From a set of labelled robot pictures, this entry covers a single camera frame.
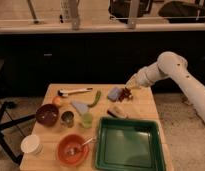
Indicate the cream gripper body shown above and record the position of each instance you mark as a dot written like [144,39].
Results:
[133,82]

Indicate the dark red grape bunch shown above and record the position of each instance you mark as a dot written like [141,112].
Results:
[125,94]

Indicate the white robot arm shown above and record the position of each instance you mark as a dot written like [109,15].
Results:
[174,66]

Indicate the dark purple bowl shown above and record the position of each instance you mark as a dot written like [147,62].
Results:
[47,115]

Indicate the orange bowl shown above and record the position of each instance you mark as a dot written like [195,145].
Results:
[70,141]

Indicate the blue sponge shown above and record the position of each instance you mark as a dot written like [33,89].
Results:
[114,94]

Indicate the grey blue cloth piece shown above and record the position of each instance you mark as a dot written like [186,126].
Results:
[80,107]

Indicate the light green cup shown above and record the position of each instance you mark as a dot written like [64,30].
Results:
[86,120]

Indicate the green plastic tray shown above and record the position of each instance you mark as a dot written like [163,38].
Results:
[128,145]

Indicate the metal spoon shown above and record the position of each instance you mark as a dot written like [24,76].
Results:
[75,150]

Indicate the small metal cup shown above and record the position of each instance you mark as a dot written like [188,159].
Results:
[67,118]

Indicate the small orange fruit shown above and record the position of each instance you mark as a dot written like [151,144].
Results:
[57,101]

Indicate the white paper cup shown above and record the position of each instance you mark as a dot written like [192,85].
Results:
[31,144]

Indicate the black chair base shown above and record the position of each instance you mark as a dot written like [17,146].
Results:
[9,124]

